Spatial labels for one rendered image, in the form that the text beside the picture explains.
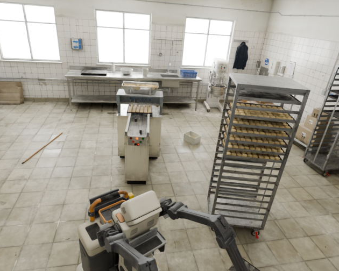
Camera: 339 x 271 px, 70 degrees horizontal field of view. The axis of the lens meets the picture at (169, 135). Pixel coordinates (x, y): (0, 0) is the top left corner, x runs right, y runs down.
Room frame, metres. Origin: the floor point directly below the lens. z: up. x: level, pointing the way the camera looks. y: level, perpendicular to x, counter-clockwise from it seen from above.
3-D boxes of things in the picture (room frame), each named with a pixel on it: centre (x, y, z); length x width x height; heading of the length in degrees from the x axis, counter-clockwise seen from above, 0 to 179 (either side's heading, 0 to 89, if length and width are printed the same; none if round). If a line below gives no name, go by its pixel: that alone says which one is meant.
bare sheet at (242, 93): (2.37, -0.90, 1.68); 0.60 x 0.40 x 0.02; 88
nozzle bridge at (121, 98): (3.76, 0.52, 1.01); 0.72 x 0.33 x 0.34; 96
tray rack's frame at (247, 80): (2.37, -0.89, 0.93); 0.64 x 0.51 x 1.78; 88
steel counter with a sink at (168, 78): (6.37, 1.00, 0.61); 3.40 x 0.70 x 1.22; 103
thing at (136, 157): (3.25, 0.47, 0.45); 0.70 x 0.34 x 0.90; 6
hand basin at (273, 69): (7.06, -2.44, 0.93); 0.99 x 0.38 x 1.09; 13
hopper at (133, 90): (3.76, 0.52, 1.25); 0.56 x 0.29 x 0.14; 96
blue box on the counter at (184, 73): (6.69, -0.38, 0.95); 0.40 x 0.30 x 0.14; 106
